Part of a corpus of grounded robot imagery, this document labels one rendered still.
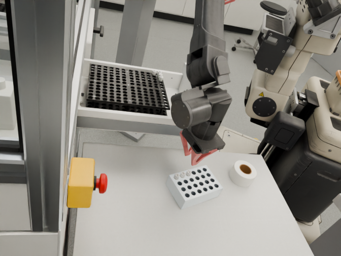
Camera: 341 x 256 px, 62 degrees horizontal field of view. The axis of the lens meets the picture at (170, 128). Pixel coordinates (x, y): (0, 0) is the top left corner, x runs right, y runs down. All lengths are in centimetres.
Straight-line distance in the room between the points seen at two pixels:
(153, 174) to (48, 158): 48
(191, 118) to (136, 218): 29
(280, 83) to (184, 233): 81
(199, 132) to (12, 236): 39
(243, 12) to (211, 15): 377
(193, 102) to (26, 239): 35
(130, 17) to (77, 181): 137
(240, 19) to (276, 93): 317
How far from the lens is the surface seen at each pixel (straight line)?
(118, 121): 75
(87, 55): 98
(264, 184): 92
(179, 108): 54
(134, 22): 180
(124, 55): 191
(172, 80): 98
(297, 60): 132
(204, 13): 64
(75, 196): 57
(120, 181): 76
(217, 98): 58
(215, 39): 61
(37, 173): 36
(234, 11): 434
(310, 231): 165
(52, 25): 25
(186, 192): 73
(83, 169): 57
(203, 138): 63
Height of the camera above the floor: 135
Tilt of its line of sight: 39 degrees down
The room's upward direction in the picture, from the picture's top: 19 degrees clockwise
